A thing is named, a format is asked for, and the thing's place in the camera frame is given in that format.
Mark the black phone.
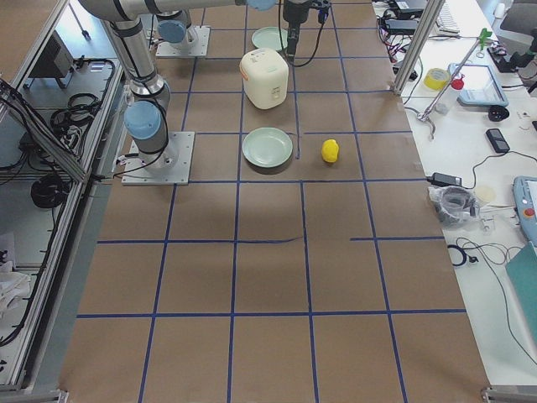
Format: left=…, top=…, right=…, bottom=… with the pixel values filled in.
left=486, top=128, right=510, bottom=154

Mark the white rice cooker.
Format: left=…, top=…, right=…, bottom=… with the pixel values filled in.
left=239, top=48, right=289, bottom=110

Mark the aluminium frame post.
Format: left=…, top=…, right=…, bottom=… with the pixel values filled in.
left=391, top=0, right=445, bottom=96

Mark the coiled black cable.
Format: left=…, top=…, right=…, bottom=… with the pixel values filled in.
left=30, top=174, right=64, bottom=210

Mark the plastic bag with black parts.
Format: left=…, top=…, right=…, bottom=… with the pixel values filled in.
left=428, top=186, right=480, bottom=228

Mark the teal box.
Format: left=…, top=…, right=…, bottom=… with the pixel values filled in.
left=506, top=242, right=536, bottom=312

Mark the black power adapter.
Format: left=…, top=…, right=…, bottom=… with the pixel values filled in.
left=426, top=172, right=462, bottom=187

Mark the blue teach pendant tablet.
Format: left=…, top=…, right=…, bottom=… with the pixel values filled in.
left=446, top=64, right=508, bottom=107

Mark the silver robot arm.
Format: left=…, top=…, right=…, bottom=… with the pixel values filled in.
left=157, top=10, right=197, bottom=50
left=81, top=1, right=276, bottom=185

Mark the red small cap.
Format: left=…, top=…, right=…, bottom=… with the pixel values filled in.
left=450, top=76, right=465, bottom=91

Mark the mint green plate far side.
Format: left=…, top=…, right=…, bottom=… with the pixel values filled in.
left=252, top=27, right=287, bottom=51

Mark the yellow toy potato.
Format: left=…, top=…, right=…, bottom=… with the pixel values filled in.
left=321, top=139, right=340, bottom=164

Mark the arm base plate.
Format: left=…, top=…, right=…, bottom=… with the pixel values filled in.
left=121, top=132, right=195, bottom=186
left=156, top=22, right=211, bottom=59

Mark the metal clamp rod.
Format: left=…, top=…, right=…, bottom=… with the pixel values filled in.
left=416, top=28, right=493, bottom=139

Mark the grey control box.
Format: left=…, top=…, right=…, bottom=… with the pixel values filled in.
left=23, top=30, right=74, bottom=89

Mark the mint green plate near potato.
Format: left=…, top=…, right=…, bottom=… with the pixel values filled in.
left=242, top=128, right=294, bottom=168

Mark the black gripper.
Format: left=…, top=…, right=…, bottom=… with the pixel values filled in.
left=283, top=0, right=331, bottom=60

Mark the yellow tape roll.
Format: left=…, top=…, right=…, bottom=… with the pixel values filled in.
left=423, top=68, right=451, bottom=91

